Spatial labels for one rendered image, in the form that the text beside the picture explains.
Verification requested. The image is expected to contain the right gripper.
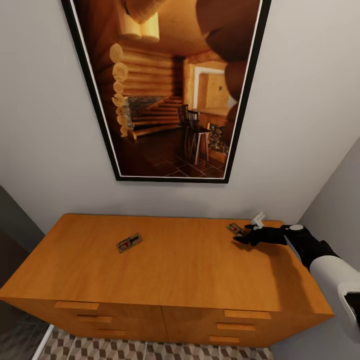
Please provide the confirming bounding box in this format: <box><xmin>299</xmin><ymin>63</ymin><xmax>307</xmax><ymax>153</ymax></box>
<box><xmin>233</xmin><ymin>224</ymin><xmax>273</xmax><ymax>247</ymax></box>

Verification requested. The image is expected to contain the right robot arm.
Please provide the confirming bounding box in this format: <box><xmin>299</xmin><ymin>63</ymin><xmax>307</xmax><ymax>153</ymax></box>
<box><xmin>233</xmin><ymin>212</ymin><xmax>360</xmax><ymax>344</ymax></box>

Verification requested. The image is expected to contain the mousetrap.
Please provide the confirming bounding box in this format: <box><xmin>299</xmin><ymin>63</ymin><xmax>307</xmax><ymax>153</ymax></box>
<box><xmin>227</xmin><ymin>222</ymin><xmax>248</xmax><ymax>237</ymax></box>
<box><xmin>117</xmin><ymin>232</ymin><xmax>143</xmax><ymax>254</ymax></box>

